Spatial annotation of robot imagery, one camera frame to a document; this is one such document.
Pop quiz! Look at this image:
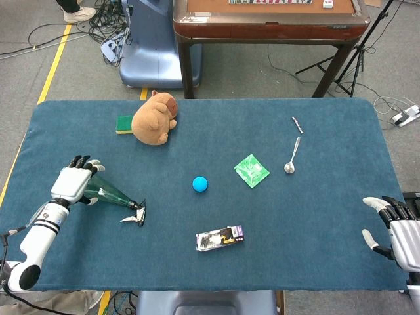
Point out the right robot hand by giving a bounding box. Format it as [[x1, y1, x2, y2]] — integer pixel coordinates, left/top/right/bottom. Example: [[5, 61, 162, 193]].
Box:
[[362, 196, 420, 272]]

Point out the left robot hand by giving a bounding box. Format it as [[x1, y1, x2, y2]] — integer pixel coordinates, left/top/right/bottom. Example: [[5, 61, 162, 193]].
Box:
[[50, 155, 106, 207]]

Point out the green spray bottle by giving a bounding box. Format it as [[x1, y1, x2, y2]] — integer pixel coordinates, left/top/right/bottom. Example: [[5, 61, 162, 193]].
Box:
[[83, 175, 147, 227]]

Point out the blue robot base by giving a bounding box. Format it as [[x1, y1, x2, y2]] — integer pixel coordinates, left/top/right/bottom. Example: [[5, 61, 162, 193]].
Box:
[[119, 0, 203, 89]]

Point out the black device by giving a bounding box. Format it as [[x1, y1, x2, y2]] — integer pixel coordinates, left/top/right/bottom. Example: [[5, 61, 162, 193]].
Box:
[[402, 192, 420, 211]]

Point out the green and yellow sponge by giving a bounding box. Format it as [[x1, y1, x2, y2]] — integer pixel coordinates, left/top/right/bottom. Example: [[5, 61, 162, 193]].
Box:
[[115, 114, 135, 135]]

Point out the brown capybara plush toy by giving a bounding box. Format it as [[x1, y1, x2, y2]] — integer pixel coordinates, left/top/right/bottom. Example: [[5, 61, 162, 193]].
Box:
[[131, 89, 180, 146]]

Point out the grey-brown fabric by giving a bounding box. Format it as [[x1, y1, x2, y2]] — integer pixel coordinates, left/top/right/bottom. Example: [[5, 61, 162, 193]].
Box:
[[0, 290, 106, 315]]

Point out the blue ball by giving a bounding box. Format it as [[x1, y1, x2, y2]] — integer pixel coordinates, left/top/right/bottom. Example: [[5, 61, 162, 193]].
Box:
[[192, 175, 209, 193]]

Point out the metal spoon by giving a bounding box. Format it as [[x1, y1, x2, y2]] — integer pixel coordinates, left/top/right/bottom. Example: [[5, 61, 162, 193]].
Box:
[[283, 136, 302, 175]]

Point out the white power strip with plugs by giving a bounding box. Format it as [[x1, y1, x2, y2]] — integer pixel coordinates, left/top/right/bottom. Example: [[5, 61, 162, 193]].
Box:
[[100, 38, 124, 62]]

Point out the purple and black carton box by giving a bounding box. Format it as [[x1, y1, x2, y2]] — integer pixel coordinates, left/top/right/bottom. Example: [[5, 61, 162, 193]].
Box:
[[196, 224, 245, 253]]

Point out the small striped stick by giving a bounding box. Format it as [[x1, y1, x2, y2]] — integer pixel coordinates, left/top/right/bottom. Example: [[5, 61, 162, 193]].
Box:
[[291, 115, 305, 135]]

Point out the blue table cloth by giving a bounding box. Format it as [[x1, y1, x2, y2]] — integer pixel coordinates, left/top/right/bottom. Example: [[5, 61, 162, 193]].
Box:
[[0, 97, 411, 292]]

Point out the green sachet packet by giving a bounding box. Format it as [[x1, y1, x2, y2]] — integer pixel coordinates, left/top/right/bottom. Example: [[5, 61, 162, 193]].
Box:
[[233, 153, 271, 190]]

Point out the person in black trousers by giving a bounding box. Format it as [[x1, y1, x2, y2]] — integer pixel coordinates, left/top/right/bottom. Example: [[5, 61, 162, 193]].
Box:
[[55, 0, 97, 24]]

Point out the grey-blue robot torso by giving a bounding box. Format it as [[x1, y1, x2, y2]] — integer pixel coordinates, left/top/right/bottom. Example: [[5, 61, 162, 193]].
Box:
[[135, 290, 278, 315]]

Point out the black tripod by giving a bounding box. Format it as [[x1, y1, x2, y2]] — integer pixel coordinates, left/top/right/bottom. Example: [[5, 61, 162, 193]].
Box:
[[295, 0, 394, 98]]

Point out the brown mahjong table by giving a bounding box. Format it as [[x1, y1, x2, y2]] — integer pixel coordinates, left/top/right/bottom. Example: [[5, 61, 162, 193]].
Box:
[[173, 0, 371, 99]]

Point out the row of face-up mahjong tiles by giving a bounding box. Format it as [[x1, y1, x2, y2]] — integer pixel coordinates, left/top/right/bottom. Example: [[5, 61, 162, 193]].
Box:
[[228, 0, 313, 5]]

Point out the white cable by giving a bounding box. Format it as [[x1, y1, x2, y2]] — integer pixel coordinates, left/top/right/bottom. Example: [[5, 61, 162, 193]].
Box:
[[373, 96, 420, 125]]

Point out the black cable bundle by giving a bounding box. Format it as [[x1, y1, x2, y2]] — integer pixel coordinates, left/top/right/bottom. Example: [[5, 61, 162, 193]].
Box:
[[88, 0, 132, 68]]

